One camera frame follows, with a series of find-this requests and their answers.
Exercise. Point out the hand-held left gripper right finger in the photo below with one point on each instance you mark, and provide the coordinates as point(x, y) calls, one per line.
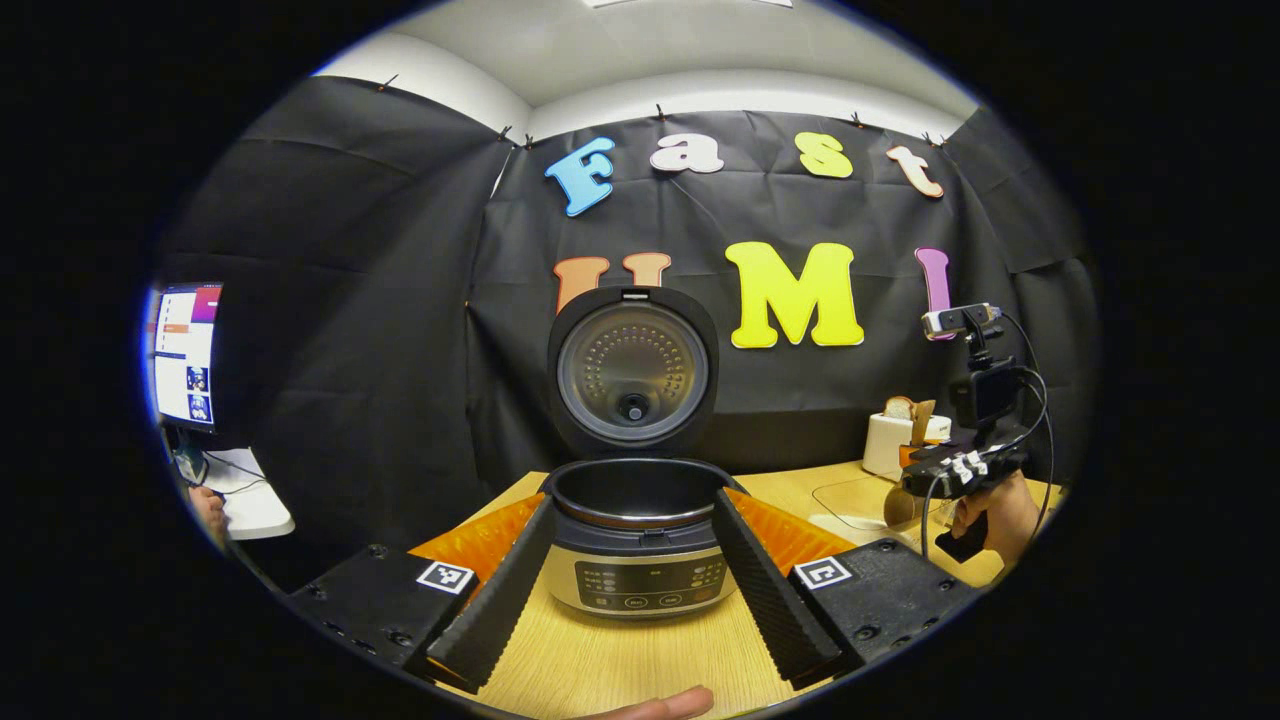
point(765, 600)

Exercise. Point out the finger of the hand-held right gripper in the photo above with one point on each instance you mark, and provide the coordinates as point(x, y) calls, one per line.
point(925, 475)

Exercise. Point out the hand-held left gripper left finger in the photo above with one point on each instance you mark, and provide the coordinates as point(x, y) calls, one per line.
point(500, 600)

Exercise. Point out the silver black rice cooker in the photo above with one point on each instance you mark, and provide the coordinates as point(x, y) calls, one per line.
point(635, 540)

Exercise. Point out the white toaster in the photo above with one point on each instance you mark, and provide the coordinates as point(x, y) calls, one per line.
point(882, 445)

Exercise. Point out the toasted bread slice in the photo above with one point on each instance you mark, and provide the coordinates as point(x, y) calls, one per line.
point(898, 408)

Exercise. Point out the clear plastic container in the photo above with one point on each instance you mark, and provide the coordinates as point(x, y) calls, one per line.
point(850, 500)

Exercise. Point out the white side desk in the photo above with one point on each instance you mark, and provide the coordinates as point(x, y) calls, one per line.
point(255, 500)

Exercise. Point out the black backdrop cloth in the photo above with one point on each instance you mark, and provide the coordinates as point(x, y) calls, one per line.
point(380, 350)

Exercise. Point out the computer monitor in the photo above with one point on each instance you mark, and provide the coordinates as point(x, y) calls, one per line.
point(188, 355)

